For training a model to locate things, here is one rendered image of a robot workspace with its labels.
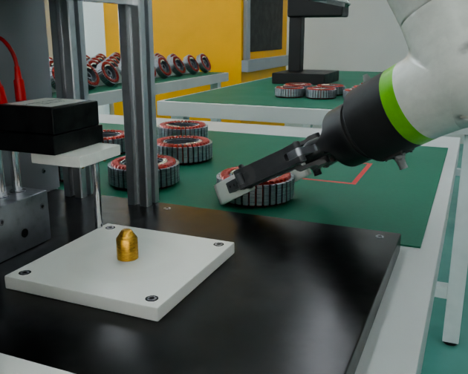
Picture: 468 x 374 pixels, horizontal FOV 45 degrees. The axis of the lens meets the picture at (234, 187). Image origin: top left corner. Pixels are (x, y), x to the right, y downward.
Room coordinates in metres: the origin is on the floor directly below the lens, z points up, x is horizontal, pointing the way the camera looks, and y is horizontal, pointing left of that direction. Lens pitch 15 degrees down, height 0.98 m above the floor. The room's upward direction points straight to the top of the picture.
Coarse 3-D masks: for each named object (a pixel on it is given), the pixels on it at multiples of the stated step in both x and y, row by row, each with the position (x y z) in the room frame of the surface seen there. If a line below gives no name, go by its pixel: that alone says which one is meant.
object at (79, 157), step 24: (0, 120) 0.49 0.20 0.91; (24, 120) 0.48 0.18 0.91; (48, 120) 0.47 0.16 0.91; (72, 120) 0.49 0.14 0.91; (96, 120) 0.52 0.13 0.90; (0, 144) 0.49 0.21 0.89; (24, 144) 0.48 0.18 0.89; (48, 144) 0.47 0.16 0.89; (72, 144) 0.49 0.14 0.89; (96, 144) 0.52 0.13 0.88; (0, 168) 0.53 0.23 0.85; (0, 192) 0.53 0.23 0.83
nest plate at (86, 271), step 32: (64, 256) 0.49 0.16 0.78; (96, 256) 0.49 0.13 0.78; (160, 256) 0.49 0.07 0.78; (192, 256) 0.49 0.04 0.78; (224, 256) 0.50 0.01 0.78; (32, 288) 0.43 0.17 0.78; (64, 288) 0.42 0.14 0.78; (96, 288) 0.42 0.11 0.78; (128, 288) 0.42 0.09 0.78; (160, 288) 0.42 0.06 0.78; (192, 288) 0.44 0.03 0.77
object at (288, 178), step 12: (228, 168) 0.81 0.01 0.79; (216, 180) 0.78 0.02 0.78; (276, 180) 0.74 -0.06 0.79; (288, 180) 0.76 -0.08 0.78; (252, 192) 0.73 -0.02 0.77; (264, 192) 0.73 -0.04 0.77; (276, 192) 0.74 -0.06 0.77; (288, 192) 0.75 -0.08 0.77; (240, 204) 0.73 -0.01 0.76; (252, 204) 0.73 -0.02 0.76; (264, 204) 0.73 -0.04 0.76; (276, 204) 0.74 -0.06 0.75
